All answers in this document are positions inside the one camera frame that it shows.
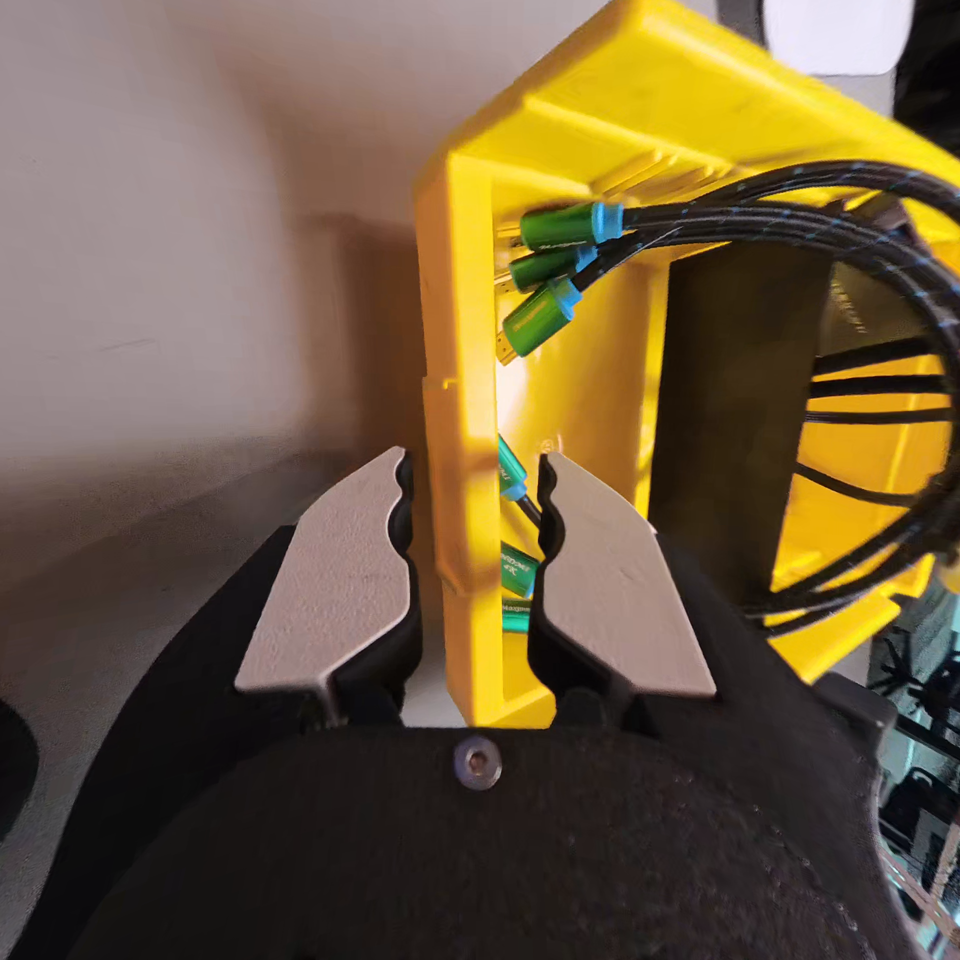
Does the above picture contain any black bin divider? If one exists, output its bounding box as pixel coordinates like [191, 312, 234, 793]
[646, 257, 835, 627]

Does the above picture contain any black blue braided HDMI cable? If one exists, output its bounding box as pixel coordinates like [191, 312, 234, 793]
[498, 217, 960, 637]

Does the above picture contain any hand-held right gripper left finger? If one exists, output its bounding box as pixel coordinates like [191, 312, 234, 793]
[234, 446, 425, 706]

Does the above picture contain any yellow plastic bin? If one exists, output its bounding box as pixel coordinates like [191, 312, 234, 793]
[414, 0, 960, 730]

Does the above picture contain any grey hdmi switch box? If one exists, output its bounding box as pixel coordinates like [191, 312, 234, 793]
[813, 258, 931, 357]

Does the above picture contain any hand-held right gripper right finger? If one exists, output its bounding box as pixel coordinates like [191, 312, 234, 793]
[527, 450, 717, 705]

